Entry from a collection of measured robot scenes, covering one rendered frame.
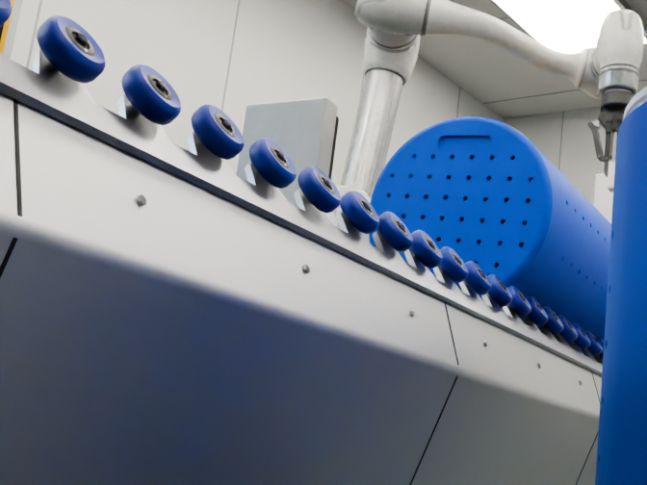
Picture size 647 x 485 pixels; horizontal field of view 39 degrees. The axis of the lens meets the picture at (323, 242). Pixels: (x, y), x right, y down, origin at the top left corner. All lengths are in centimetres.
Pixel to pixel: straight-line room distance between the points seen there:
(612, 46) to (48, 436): 193
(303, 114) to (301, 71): 454
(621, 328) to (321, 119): 39
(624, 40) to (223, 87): 300
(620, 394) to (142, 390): 33
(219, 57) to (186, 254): 439
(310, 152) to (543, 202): 46
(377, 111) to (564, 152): 490
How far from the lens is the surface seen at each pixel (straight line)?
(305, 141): 93
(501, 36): 236
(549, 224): 129
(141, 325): 60
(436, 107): 667
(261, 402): 73
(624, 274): 71
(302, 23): 557
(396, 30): 235
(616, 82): 230
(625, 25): 236
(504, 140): 134
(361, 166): 232
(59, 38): 58
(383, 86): 241
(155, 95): 63
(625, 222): 72
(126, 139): 60
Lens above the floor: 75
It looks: 12 degrees up
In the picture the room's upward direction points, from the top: 7 degrees clockwise
